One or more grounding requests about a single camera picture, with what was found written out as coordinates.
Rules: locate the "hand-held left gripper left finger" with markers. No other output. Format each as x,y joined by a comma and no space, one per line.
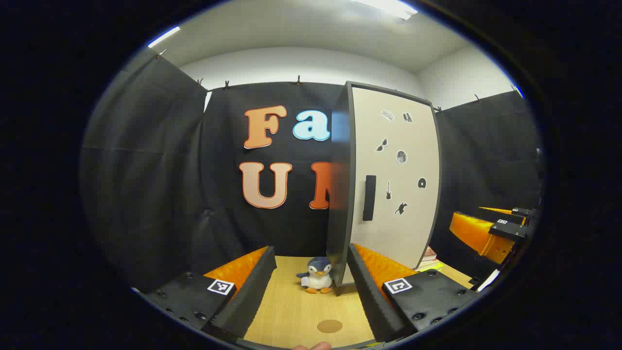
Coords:
252,291

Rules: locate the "penguin plush toy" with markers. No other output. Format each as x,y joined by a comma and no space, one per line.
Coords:
318,277

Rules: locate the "pink book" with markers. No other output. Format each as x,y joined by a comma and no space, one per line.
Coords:
430,253

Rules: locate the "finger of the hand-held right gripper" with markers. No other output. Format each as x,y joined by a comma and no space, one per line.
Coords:
522,213
478,236

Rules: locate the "white flat object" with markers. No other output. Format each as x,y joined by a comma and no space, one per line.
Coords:
488,280

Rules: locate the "grey cabinet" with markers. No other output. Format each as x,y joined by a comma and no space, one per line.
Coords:
340,170

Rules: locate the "black backdrop cloth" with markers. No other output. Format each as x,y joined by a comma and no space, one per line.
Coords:
146,170

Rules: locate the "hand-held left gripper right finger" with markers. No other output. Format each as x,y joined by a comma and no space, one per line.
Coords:
367,296

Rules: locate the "grey cabinet door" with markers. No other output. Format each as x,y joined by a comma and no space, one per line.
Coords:
403,233

